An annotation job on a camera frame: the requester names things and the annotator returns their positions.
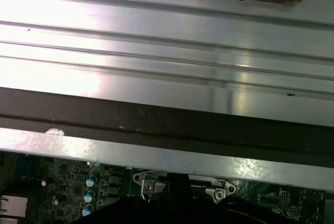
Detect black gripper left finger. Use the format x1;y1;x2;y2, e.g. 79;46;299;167
75;173;180;224

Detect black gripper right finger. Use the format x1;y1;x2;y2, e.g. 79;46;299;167
178;173;334;224

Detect CPU socket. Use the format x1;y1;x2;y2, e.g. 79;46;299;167
132;172;237;204

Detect green motherboard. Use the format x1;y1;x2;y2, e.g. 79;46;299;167
0;152;334;224

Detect black open PC case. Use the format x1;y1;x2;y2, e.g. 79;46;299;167
0;87;334;193

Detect clear tape scrap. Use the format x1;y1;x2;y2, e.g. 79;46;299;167
45;128;65;136

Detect silver port housing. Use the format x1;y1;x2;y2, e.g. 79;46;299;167
0;195;28;215
0;217;27;224

